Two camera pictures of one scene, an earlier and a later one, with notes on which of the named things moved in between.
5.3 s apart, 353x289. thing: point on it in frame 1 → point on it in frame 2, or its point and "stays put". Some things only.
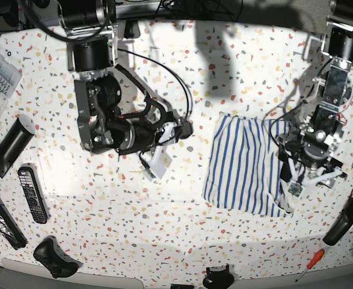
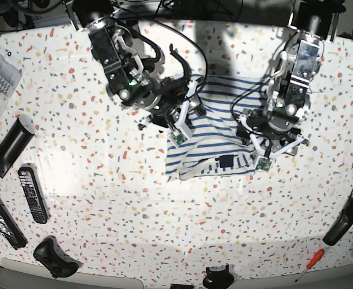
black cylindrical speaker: (11, 148) stays put
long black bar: (2, 217) stays put
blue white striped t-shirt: (244, 168) → (215, 148)
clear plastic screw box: (0, 78) stays put
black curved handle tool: (348, 216) stays put
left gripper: (147, 136) → (169, 103)
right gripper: (308, 164) → (272, 138)
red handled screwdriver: (316, 259) stays put
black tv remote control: (32, 194) stays put
